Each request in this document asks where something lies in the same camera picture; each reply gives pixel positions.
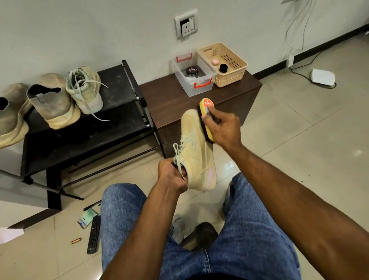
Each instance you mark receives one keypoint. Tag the person's right hand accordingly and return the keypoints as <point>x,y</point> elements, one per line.
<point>225,131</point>

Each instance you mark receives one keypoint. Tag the person's left hand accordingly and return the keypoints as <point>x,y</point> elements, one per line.
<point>172,177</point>

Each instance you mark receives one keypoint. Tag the black orange shoe brush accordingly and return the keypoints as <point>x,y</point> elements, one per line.
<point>206,112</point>

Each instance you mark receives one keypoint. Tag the pale green lace-up shoe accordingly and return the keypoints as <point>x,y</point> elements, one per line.
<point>196,156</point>
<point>87,91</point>

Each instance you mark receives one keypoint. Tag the clear plastic storage box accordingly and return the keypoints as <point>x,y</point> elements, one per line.
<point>199,83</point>

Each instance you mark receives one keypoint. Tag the small black round cap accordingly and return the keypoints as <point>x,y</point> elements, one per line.
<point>223,68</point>

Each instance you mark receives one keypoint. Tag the beige plastic basket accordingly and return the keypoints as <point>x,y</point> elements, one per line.
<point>230,62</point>

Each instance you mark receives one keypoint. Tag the pink round lid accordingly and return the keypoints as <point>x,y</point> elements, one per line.
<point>215,62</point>

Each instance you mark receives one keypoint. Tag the worn tan slip-on shoe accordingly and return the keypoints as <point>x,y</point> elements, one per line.
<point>55,102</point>
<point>10,115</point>

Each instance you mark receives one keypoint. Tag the person's left forearm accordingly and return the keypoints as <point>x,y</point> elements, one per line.
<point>144,242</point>

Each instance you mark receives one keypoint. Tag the person's right forearm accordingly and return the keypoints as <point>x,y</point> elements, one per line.
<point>311,222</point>

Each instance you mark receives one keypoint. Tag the dark brown wooden cabinet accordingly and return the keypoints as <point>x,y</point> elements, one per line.
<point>167,101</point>

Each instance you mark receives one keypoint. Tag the person's right leg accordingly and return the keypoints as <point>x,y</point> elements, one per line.
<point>253,245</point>

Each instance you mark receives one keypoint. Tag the black round polish tin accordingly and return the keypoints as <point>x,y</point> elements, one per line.
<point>192,71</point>

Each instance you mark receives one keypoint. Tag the black pen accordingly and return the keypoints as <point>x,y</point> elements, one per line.
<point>91,205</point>

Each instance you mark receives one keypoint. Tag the black metal shoe rack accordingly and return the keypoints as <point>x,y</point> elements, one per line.
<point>101,130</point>

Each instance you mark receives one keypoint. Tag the green paper packet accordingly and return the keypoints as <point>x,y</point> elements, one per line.
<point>87,217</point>

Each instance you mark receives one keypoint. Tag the black remote control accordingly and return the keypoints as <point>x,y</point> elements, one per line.
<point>93,233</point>

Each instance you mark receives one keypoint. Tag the white router box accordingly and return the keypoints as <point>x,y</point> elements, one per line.
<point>323,77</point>

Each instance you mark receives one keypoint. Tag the small brass cylinder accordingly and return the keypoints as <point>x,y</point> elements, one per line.
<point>75,240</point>

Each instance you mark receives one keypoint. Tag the white paper sheet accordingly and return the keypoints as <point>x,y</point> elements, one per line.
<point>10,235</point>

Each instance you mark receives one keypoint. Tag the white wall plug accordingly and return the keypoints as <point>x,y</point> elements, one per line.
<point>290,61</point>

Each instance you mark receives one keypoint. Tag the white wall socket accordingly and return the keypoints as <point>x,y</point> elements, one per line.
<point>187,24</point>

